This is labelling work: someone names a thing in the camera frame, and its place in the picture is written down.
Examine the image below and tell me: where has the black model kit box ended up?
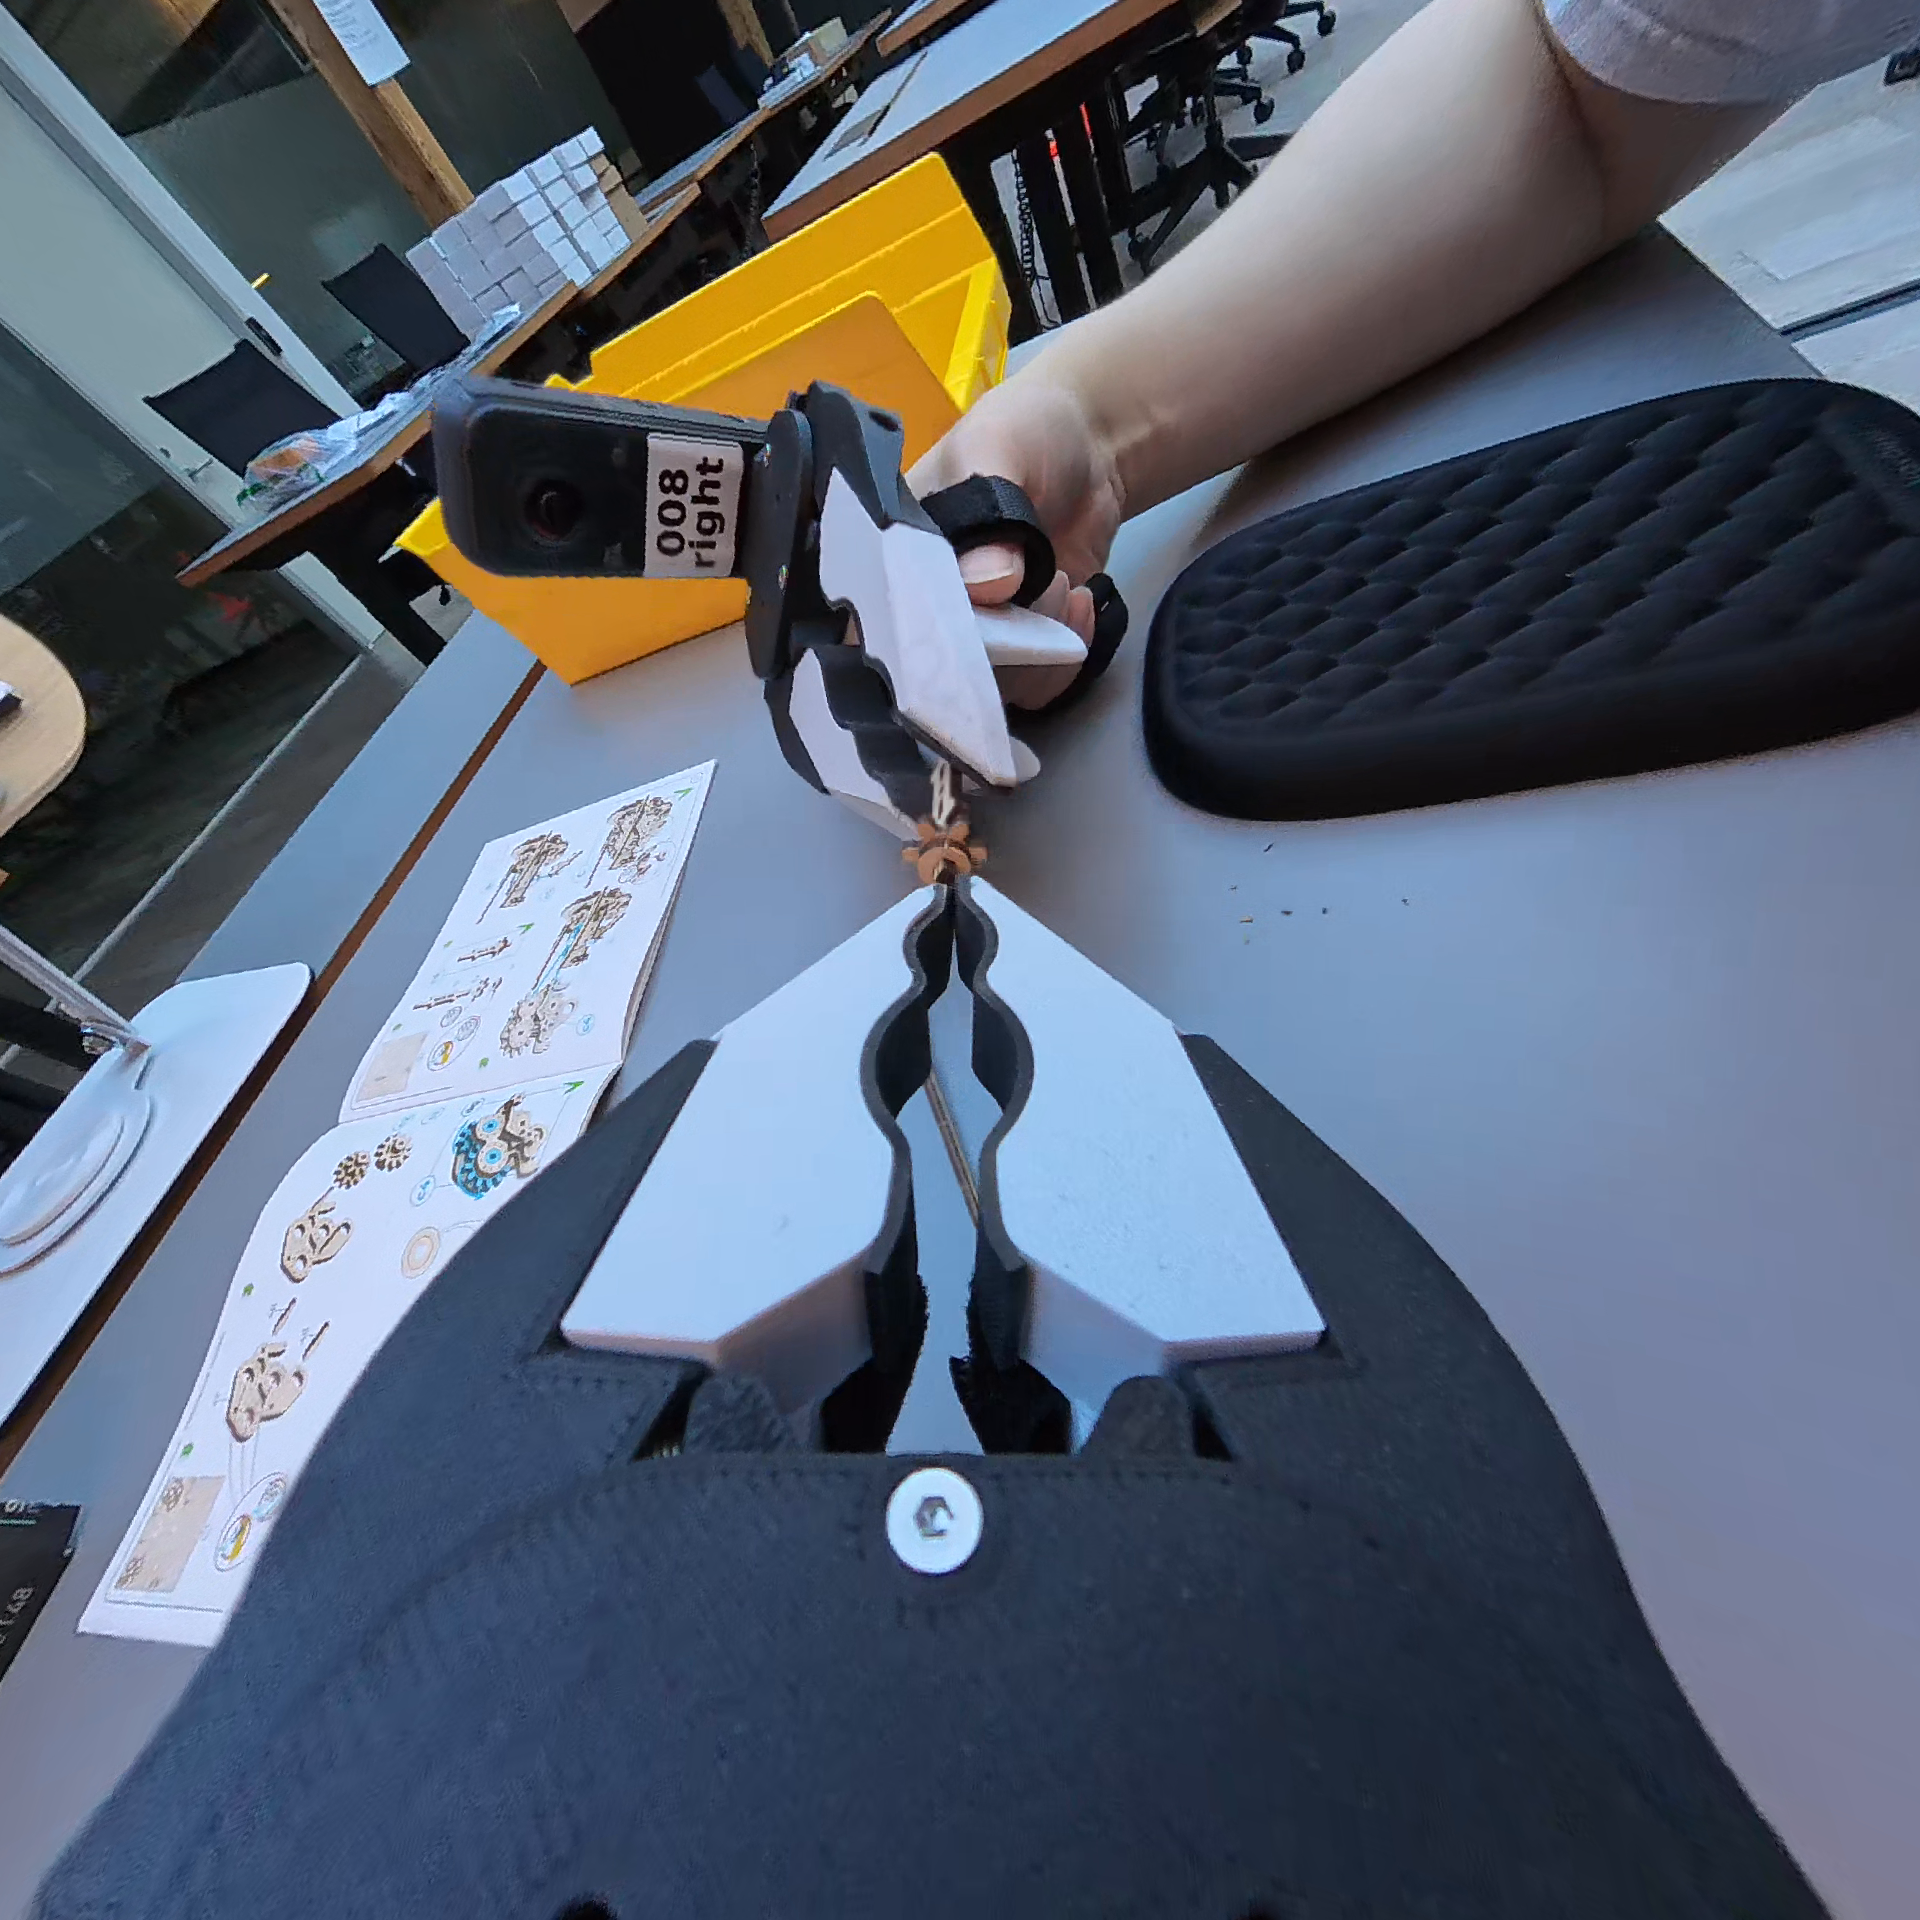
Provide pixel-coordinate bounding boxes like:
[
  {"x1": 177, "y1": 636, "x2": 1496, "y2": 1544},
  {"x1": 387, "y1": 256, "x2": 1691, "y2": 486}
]
[{"x1": 0, "y1": 1500, "x2": 86, "y2": 1686}]

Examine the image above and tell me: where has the black honeycomb cushion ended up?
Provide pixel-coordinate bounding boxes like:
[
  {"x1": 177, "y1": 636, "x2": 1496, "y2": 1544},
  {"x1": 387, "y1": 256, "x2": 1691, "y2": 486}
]
[{"x1": 1143, "y1": 380, "x2": 1920, "y2": 825}]

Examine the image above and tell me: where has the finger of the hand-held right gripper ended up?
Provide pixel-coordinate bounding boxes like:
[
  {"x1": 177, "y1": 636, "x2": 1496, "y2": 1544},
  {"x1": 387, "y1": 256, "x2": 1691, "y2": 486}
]
[
  {"x1": 784, "y1": 651, "x2": 920, "y2": 844},
  {"x1": 819, "y1": 486, "x2": 1028, "y2": 789}
]

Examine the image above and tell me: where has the long flat wooden stick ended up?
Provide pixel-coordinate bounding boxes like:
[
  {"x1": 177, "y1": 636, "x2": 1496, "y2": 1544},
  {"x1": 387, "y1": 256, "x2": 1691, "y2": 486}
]
[{"x1": 927, "y1": 1072, "x2": 987, "y2": 1224}]

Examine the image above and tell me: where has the background desk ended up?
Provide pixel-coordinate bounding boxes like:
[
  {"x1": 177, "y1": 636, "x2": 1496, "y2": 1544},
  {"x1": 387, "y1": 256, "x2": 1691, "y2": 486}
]
[
  {"x1": 177, "y1": 182, "x2": 706, "y2": 662},
  {"x1": 760, "y1": 0, "x2": 1200, "y2": 245}
]

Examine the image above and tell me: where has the paper notice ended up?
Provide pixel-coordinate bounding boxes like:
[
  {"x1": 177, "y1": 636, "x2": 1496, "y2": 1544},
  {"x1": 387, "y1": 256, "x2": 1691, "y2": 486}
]
[{"x1": 321, "y1": 0, "x2": 414, "y2": 88}]

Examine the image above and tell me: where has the stack of white boxes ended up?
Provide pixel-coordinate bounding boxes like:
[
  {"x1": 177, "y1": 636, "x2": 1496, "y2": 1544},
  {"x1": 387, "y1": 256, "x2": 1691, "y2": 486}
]
[{"x1": 406, "y1": 127, "x2": 628, "y2": 341}]

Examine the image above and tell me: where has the black office chair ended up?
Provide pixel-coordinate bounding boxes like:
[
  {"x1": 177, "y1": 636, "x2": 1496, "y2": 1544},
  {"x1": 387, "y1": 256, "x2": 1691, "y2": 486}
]
[{"x1": 1126, "y1": 0, "x2": 1337, "y2": 278}]

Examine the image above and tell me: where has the black mesh chair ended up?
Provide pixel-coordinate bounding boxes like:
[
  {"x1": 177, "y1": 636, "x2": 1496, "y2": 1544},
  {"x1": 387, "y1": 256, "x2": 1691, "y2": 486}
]
[
  {"x1": 143, "y1": 338, "x2": 344, "y2": 477},
  {"x1": 321, "y1": 243, "x2": 470, "y2": 374}
]

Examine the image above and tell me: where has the person's right forearm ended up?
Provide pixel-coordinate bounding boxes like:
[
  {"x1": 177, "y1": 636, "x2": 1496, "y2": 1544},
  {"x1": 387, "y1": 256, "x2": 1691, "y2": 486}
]
[{"x1": 1021, "y1": 0, "x2": 1786, "y2": 515}]

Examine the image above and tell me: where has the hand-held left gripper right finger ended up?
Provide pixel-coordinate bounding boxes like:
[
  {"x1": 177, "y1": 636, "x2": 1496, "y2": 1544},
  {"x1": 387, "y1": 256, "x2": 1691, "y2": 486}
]
[{"x1": 959, "y1": 883, "x2": 1333, "y2": 1452}]

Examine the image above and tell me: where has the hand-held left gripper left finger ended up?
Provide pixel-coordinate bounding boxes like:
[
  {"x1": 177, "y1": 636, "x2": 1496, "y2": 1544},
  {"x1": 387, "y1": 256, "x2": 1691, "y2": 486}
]
[{"x1": 559, "y1": 887, "x2": 953, "y2": 1452}]

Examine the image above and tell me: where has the wooden document stand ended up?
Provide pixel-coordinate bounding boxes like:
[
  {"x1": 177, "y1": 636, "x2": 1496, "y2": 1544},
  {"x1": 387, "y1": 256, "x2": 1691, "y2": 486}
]
[{"x1": 0, "y1": 614, "x2": 314, "y2": 1427}]

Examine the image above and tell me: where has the person's right hand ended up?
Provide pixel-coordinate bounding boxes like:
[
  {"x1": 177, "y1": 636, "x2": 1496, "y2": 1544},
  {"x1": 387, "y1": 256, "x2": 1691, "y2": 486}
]
[{"x1": 909, "y1": 374, "x2": 1130, "y2": 713}]

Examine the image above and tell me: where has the clear plastic bag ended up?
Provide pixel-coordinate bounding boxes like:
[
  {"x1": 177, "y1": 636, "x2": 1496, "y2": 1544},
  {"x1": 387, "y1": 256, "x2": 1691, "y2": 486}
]
[{"x1": 240, "y1": 428, "x2": 379, "y2": 502}]

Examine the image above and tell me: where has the yellow plastic bin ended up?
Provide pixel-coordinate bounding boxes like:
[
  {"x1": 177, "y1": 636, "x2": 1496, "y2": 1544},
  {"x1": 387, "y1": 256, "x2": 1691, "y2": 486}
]
[{"x1": 391, "y1": 152, "x2": 1012, "y2": 687}]

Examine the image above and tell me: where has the assembly instruction booklet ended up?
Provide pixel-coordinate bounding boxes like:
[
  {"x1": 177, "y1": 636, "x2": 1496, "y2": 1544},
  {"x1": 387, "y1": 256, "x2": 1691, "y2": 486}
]
[{"x1": 79, "y1": 761, "x2": 720, "y2": 1650}]

